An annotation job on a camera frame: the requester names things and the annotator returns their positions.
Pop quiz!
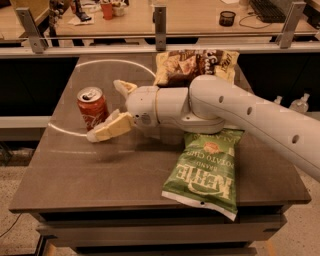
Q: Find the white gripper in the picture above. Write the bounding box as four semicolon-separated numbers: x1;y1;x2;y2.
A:
87;80;160;143

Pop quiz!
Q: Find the red coke can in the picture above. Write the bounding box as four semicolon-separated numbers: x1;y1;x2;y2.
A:
77;87;109;131

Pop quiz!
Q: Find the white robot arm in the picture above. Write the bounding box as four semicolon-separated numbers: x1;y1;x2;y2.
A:
87;75;320;181

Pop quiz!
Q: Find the brown chip bag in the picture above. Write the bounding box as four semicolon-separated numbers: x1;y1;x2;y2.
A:
154;49;239;87

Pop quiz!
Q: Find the red cup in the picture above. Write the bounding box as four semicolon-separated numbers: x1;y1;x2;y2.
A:
100;2;113;20

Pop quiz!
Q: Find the green Kettle chip bag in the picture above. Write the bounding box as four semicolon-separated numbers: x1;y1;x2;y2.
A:
162;128;243;221

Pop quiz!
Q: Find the black mesh cup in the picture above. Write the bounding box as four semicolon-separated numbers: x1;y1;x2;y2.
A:
219;11;236;27

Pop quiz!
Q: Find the black keyboard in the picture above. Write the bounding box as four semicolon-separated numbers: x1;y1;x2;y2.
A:
249;0;286;23

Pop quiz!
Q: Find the clear sanitizer bottle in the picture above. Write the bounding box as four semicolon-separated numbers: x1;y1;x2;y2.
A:
289;93;310;114

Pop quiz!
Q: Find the middle metal bracket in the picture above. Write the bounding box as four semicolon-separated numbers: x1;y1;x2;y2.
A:
153;6;166;51

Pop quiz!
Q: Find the metal bracket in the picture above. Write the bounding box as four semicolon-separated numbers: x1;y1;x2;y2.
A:
153;6;166;51
276;1;306;49
16;7;48;54

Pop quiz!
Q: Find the left metal bracket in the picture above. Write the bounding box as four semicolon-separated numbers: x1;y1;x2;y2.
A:
16;7;48;54

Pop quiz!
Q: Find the black cable on desk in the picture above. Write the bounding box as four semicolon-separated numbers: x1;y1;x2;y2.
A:
238;12;273;30

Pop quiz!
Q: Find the right metal bracket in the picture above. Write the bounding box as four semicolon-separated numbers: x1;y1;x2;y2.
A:
276;1;306;49

